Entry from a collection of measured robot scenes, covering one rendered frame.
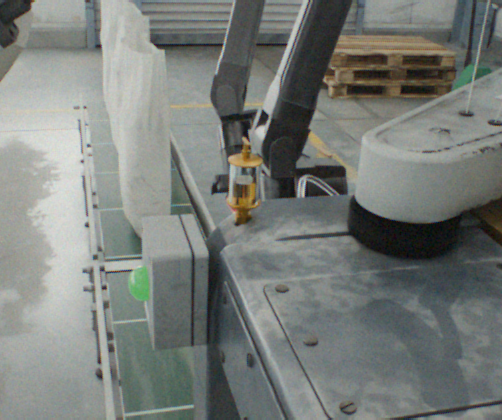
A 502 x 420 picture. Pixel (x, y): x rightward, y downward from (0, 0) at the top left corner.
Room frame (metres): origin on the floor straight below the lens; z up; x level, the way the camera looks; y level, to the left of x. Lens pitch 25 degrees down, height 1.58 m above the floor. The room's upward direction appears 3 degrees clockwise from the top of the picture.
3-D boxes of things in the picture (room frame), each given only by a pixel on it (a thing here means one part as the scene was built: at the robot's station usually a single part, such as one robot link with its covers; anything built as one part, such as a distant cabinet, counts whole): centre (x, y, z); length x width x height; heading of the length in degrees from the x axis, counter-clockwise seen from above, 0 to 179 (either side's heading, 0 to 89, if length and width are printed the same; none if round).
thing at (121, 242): (3.19, 0.61, 0.34); 2.21 x 0.39 x 0.09; 16
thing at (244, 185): (0.51, 0.00, 1.37); 0.03 x 0.02 x 0.03; 16
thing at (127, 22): (3.21, 0.61, 0.74); 0.47 x 0.22 x 0.72; 17
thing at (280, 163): (0.87, -0.07, 1.24); 0.11 x 0.09 x 0.12; 104
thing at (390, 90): (6.45, -1.18, 0.07); 1.20 x 0.82 x 0.14; 104
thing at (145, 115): (2.49, 0.42, 0.74); 0.47 x 0.22 x 0.72; 14
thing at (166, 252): (0.48, 0.06, 1.29); 0.08 x 0.05 x 0.09; 16
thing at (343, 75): (6.45, -1.20, 0.22); 1.21 x 0.84 x 0.14; 106
